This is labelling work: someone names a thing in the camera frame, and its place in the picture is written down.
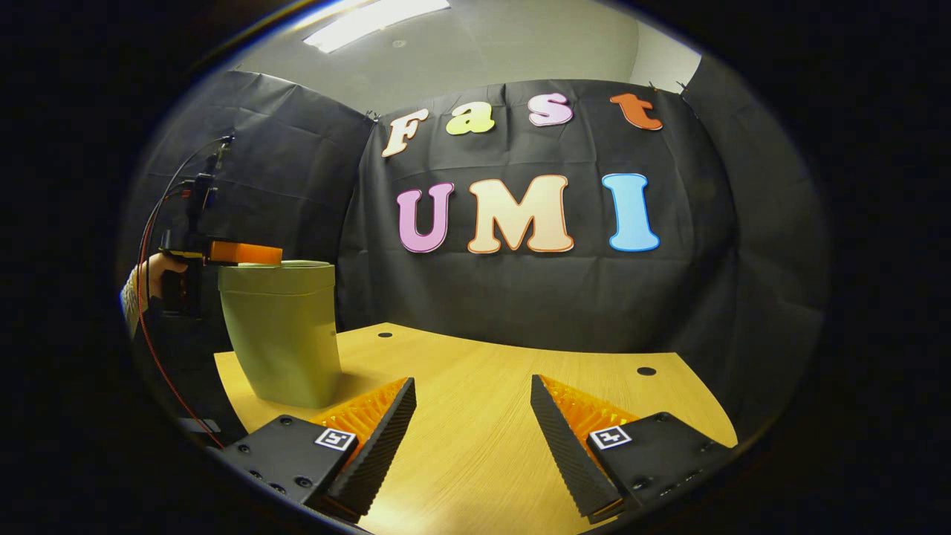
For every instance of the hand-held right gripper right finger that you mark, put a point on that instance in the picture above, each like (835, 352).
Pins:
(566, 453)

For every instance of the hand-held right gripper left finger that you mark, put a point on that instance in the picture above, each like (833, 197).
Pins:
(379, 453)

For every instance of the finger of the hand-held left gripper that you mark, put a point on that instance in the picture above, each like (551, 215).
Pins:
(252, 254)

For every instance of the green desktop garbage bin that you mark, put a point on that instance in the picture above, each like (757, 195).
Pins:
(282, 334)

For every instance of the wooden desktop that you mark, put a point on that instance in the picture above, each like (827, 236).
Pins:
(475, 394)

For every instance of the black backdrop cloth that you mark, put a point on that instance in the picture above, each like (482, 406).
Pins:
(520, 290)

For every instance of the ceiling light panel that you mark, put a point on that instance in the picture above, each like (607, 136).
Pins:
(371, 22)

